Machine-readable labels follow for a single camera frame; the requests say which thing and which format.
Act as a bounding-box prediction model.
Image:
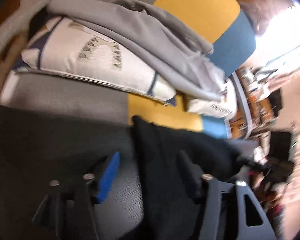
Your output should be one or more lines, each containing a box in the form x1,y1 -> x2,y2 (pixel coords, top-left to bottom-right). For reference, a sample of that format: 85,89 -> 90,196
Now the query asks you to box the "wooden desk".
230,67 -> 275,139

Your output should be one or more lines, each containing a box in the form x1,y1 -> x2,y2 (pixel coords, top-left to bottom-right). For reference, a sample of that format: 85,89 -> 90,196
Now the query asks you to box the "white printed cushion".
13,17 -> 239,120

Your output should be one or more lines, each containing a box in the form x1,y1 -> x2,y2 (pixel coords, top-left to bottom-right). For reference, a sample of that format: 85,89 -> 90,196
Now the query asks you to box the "grey hoodie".
47,0 -> 225,102

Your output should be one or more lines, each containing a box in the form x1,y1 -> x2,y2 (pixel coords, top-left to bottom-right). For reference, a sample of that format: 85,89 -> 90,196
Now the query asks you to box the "black television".
268,88 -> 283,118

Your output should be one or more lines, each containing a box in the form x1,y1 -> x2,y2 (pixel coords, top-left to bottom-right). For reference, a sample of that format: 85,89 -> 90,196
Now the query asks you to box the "dark navy knit sweater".
123,115 -> 241,239

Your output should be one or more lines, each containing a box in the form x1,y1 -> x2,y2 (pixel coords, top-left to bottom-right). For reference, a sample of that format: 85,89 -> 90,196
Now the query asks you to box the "grey yellow blue armchair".
0,0 -> 255,139

